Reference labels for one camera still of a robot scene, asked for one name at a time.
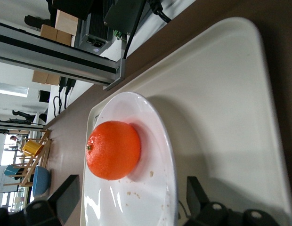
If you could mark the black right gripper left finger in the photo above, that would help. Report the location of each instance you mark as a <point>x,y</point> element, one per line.
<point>59,202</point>

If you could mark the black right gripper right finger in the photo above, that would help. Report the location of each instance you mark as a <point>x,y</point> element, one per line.
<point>200,207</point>

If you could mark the white round plate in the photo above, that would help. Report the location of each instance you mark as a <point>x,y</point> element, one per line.
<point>141,200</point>

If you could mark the orange fruit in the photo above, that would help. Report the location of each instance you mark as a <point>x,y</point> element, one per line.
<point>113,150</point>

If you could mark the blue bowl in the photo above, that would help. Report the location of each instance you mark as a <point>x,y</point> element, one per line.
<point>41,181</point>

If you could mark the wooden cup rack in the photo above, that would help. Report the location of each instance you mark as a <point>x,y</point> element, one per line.
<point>40,155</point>

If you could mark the yellow mug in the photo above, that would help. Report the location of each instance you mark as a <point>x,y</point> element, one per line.
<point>31,148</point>

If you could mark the person in white shirt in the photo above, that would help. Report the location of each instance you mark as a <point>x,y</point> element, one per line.
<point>15,139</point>

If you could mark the beige bear print tray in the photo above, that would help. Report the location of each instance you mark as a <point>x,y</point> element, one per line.
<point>219,106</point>

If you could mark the brown cardboard box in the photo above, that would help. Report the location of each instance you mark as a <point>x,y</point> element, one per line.
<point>54,35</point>
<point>44,78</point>

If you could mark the light wooden box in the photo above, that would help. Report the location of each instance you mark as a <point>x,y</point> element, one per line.
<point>66,22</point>

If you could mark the black electronics box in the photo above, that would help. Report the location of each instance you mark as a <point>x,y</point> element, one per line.
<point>96,26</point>

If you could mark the aluminium camera mount beam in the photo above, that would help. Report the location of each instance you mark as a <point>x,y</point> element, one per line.
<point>54,56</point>

